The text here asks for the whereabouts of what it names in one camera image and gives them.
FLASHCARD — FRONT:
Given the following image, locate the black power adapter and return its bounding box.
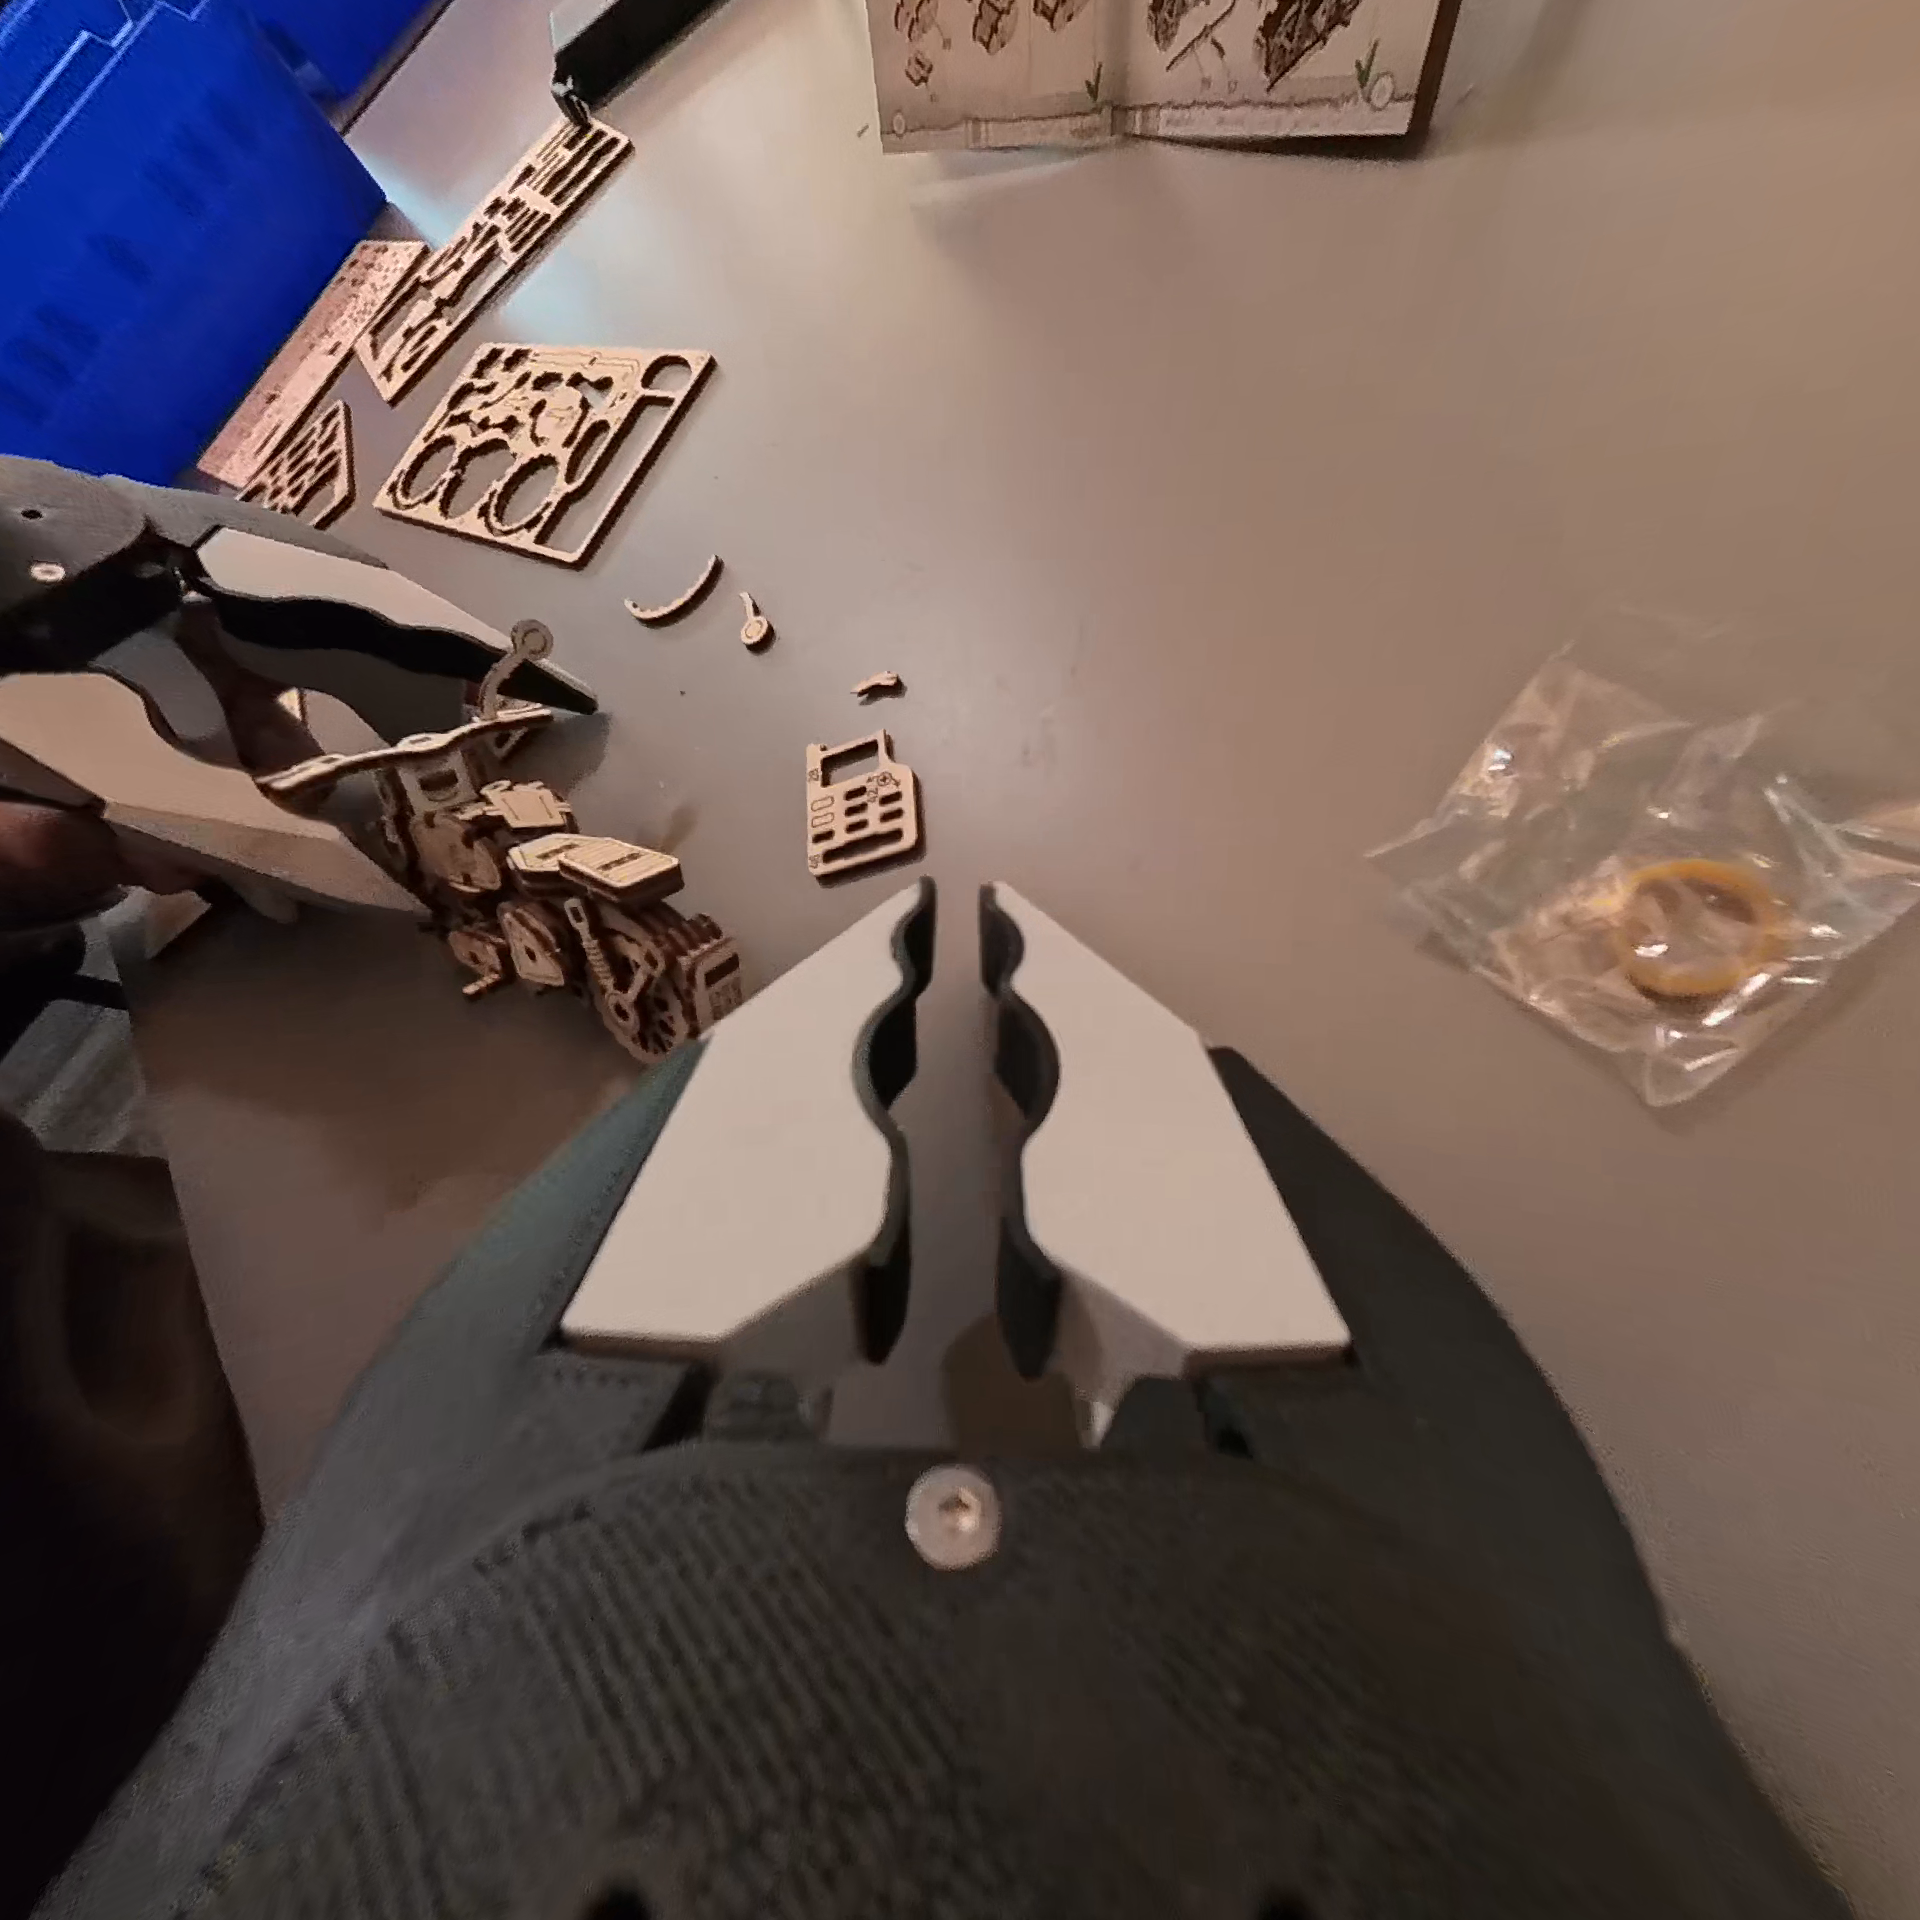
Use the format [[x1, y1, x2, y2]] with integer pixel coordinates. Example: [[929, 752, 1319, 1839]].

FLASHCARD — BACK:
[[552, 0, 783, 96]]

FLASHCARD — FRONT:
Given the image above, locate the uncut wooden parts sheet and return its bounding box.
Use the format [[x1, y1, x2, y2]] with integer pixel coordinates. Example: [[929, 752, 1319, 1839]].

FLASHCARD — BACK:
[[200, 241, 430, 496]]

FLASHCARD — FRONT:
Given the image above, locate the yellow rubber band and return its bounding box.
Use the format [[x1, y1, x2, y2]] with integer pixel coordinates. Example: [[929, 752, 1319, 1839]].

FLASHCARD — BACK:
[[1612, 859, 1787, 999]]

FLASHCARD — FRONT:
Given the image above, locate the person's dark clothing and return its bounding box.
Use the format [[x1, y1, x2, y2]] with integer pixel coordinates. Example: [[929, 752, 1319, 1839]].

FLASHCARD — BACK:
[[0, 1112, 280, 1920]]

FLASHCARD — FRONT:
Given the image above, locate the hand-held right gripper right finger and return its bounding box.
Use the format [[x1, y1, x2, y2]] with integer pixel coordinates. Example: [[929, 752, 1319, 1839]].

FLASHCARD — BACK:
[[976, 881, 1355, 1451]]

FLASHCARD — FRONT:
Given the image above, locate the long wooden cut-out sheet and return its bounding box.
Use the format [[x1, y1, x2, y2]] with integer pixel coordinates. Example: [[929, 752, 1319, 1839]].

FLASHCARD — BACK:
[[360, 112, 635, 407]]

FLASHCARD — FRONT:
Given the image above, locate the wooden sheet with round holes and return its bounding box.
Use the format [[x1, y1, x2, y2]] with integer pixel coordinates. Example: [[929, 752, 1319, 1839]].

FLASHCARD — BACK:
[[375, 343, 716, 571]]

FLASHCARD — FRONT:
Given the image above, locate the clear plastic bag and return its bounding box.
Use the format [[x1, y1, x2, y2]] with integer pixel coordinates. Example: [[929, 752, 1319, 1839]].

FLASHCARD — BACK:
[[1364, 608, 1920, 1110]]

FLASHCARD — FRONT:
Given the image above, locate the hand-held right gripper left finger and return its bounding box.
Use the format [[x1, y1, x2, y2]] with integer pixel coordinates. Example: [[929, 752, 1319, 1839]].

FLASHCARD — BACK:
[[560, 879, 939, 1374]]

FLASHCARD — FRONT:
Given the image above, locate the wooden motorcycle model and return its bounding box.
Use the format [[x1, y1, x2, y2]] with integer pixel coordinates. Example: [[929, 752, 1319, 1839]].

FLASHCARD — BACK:
[[256, 622, 747, 1068]]

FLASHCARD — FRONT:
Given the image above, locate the small wooden slotted panel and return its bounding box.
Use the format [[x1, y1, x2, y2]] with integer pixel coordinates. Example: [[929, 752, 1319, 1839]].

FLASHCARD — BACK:
[[804, 730, 923, 883]]

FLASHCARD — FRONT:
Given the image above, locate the assembly instruction booklet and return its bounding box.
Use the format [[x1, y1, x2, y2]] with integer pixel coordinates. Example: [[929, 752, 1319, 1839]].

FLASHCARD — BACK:
[[872, 0, 1465, 156]]

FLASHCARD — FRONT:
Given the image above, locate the small wooden parts sheet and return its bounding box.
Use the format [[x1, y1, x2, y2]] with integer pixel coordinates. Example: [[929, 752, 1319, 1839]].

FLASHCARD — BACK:
[[239, 398, 360, 530]]

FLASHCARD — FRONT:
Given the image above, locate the person's left hand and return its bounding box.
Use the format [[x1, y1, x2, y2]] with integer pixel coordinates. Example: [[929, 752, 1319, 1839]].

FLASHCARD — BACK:
[[182, 612, 326, 819]]

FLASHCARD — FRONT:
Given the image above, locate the blue plastic bin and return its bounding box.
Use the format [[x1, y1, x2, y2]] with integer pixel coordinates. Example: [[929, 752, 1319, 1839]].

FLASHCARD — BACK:
[[0, 0, 452, 486]]

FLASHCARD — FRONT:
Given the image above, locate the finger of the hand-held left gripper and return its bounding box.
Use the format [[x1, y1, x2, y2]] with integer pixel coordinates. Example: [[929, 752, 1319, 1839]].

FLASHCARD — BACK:
[[0, 622, 434, 916], [184, 521, 602, 720]]

